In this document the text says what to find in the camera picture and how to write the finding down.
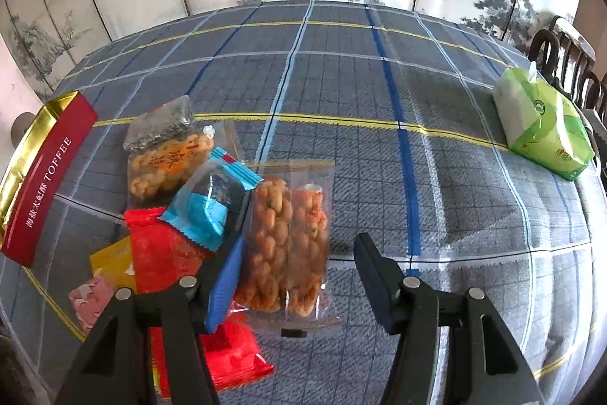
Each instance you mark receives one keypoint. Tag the red and gold tin box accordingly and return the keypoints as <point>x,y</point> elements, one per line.
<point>42,177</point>

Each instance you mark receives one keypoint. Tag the yellow snack packet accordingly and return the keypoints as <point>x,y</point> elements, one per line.
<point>114,265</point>

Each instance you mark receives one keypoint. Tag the blue snack packet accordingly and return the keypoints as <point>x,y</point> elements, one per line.
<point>199,210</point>

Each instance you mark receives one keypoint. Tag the clear packet of pale twists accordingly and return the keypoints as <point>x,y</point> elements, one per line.
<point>156,167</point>

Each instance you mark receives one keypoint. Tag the plaid tablecloth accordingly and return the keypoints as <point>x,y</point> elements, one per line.
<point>427,101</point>

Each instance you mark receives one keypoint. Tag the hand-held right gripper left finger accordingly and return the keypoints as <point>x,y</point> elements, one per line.
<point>223,291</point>

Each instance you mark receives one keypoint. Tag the dark wooden chair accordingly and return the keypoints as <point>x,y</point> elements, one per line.
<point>569,49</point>

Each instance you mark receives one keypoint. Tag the pink snack packet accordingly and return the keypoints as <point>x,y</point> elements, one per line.
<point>90,300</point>

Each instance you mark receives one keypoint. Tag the green tissue pack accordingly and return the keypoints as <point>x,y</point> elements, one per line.
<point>540,125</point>

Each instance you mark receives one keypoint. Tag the red snack packet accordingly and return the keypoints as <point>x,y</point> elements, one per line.
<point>156,253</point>
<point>232,357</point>

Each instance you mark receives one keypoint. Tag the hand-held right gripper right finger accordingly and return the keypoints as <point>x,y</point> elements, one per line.
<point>374,281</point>

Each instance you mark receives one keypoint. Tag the clear packet of brown twists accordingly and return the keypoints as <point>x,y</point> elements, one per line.
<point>284,243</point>

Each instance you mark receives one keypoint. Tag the grey round knob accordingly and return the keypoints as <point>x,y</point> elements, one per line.
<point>22,125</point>

